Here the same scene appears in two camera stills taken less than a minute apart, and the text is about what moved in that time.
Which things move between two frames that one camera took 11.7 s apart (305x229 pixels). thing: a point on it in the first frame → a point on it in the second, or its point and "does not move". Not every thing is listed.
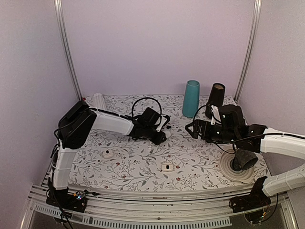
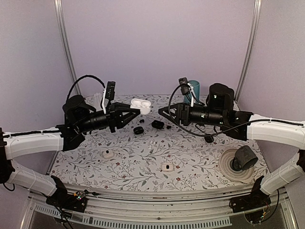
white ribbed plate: [228, 169] does not move
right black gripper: [198, 123] → [182, 113]
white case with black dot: [108, 154] does not move
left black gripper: [159, 140] → [116, 118]
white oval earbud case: [167, 134] → [144, 106]
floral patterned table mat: [114, 161] does not move
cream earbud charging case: [167, 167] does not move
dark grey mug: [244, 160] does not move
